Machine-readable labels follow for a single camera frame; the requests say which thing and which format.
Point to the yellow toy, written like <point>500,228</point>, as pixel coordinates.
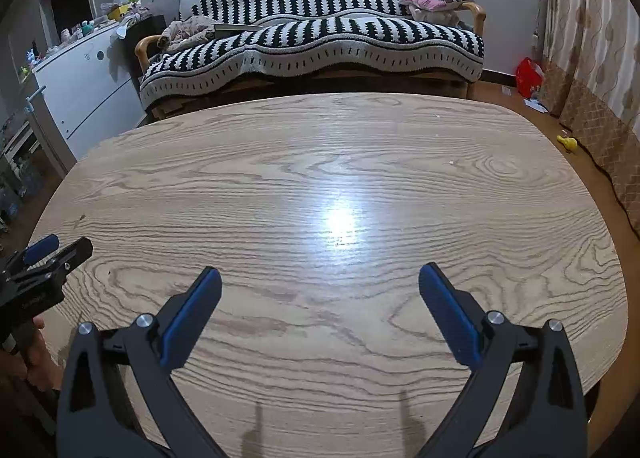
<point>567,143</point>

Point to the beige clothes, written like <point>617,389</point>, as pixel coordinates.
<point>187,36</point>

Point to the red bag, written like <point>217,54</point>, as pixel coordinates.
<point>527,78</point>

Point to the beige patterned curtain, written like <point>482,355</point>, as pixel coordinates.
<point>595,63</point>

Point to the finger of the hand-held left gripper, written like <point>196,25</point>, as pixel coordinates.
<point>42,247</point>
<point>70,253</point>

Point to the black white patterned sofa cover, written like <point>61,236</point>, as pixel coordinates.
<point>310,43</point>

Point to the black cabinet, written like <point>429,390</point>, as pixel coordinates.
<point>147,33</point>

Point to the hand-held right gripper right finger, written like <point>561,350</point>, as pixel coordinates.
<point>447,315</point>

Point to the white shelf rack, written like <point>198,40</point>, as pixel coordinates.
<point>17,163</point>

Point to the yellow container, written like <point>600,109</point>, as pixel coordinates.
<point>119,12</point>

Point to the pink cushion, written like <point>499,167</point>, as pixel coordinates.
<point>435,1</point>

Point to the white dresser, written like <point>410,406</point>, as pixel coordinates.
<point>85,88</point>

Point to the small teal bottle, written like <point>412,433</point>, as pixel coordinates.
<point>88,28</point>

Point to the person's left hand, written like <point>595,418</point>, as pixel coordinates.
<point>40,358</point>

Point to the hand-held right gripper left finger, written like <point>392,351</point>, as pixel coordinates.
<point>192,318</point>

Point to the white paper sheet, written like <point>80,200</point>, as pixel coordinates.
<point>535,105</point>

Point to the wooden sofa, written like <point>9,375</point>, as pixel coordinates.
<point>145,46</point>

